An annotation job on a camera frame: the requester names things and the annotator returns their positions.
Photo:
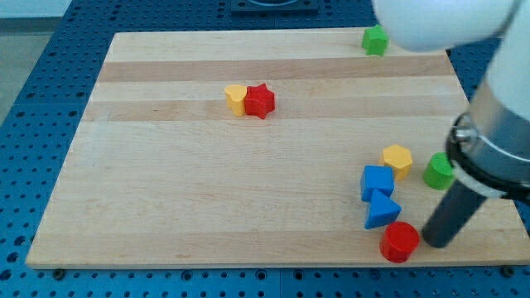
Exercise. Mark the green cylinder block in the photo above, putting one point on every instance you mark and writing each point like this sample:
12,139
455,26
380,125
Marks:
439,172

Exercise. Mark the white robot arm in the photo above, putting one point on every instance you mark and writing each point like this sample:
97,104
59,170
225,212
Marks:
488,145

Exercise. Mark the red star block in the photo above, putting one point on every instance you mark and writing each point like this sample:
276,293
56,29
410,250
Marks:
259,101

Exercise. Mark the green star block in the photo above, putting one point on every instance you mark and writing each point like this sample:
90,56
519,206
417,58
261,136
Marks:
375,41

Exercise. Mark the yellow heart block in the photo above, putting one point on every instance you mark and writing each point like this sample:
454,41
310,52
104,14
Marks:
235,95

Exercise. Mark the wooden board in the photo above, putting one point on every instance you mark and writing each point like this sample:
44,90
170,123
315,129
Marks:
161,173

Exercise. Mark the blue cube block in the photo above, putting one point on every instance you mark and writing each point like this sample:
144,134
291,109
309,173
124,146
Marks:
376,178

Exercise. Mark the blue triangle block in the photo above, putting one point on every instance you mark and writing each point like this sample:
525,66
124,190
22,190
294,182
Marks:
382,210

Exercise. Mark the yellow hexagon block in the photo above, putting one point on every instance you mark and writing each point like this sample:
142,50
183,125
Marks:
399,159

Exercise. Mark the red cylinder block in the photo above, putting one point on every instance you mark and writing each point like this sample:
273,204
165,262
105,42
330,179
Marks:
399,241

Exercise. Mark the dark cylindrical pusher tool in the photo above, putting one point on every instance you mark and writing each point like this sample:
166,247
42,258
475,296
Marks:
453,212

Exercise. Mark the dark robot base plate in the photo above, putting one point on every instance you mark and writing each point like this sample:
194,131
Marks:
266,6

